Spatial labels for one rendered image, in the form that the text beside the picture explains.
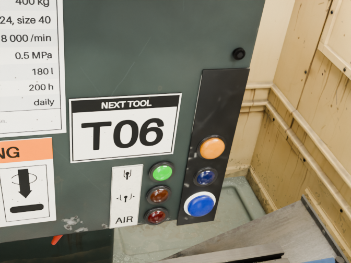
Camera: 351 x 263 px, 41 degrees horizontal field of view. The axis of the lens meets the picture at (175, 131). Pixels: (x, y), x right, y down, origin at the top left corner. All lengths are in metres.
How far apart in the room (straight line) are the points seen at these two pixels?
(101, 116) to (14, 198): 0.12
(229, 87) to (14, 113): 0.19
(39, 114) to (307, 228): 1.34
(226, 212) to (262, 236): 0.35
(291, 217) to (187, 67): 1.31
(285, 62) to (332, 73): 0.28
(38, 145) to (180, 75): 0.14
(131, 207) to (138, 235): 1.33
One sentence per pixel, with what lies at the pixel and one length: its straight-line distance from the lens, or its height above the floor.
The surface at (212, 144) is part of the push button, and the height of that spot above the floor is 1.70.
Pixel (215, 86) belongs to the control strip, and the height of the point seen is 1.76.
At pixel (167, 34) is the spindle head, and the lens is 0.39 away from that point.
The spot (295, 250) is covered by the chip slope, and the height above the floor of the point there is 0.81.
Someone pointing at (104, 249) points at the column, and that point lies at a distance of 1.61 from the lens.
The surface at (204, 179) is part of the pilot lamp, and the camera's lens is 0.49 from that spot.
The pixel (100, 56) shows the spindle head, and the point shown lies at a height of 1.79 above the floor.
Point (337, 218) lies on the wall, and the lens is 1.58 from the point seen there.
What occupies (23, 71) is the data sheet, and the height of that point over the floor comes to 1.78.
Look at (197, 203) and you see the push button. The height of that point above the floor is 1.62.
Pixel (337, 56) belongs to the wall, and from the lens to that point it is 1.48.
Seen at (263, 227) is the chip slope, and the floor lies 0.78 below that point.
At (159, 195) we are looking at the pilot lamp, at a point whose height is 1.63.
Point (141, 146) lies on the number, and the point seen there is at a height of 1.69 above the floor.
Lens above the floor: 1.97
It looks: 37 degrees down
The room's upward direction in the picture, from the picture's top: 8 degrees clockwise
